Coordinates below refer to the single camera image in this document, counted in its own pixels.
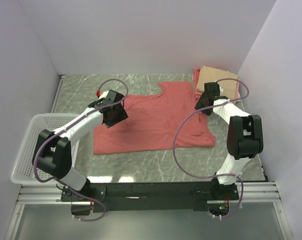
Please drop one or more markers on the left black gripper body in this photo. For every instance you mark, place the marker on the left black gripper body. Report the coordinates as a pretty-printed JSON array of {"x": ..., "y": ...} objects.
[{"x": 119, "y": 115}]

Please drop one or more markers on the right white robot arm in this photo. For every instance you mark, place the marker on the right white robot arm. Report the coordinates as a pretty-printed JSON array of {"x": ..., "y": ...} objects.
[{"x": 244, "y": 137}]

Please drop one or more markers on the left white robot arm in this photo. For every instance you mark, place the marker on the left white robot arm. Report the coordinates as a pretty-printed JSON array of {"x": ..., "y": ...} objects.
[{"x": 53, "y": 152}]

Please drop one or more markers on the folded pink t shirt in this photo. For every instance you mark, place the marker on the folded pink t shirt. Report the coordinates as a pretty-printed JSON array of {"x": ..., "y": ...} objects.
[{"x": 196, "y": 80}]

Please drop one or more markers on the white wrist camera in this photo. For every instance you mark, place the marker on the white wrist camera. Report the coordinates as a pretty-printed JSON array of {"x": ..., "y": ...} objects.
[
  {"x": 101, "y": 94},
  {"x": 221, "y": 89}
]

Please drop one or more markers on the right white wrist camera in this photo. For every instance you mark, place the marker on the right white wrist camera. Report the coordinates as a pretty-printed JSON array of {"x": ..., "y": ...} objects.
[{"x": 221, "y": 89}]

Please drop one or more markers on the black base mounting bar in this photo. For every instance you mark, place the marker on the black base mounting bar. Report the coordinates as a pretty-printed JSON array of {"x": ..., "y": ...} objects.
[{"x": 127, "y": 196}]

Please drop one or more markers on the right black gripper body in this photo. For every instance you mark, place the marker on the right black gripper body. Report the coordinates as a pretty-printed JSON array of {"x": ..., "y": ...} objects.
[{"x": 206, "y": 97}]

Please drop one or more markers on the red t shirt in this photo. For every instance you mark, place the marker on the red t shirt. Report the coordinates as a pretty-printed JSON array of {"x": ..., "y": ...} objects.
[{"x": 156, "y": 122}]

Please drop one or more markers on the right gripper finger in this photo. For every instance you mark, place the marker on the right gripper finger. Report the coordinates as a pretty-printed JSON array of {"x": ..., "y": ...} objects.
[
  {"x": 207, "y": 110},
  {"x": 200, "y": 104}
]

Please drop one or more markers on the folded beige t shirt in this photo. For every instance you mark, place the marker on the folded beige t shirt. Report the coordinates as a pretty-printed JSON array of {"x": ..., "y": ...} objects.
[{"x": 228, "y": 82}]

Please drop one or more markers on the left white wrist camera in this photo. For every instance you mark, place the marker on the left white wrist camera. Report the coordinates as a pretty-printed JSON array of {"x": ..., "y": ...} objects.
[{"x": 101, "y": 94}]

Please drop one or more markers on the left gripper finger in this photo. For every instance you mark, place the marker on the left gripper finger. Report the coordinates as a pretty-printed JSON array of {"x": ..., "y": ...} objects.
[
  {"x": 120, "y": 113},
  {"x": 112, "y": 117}
]

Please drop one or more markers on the white plastic laundry basket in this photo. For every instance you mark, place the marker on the white plastic laundry basket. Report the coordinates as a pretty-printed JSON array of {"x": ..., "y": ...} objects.
[{"x": 23, "y": 171}]

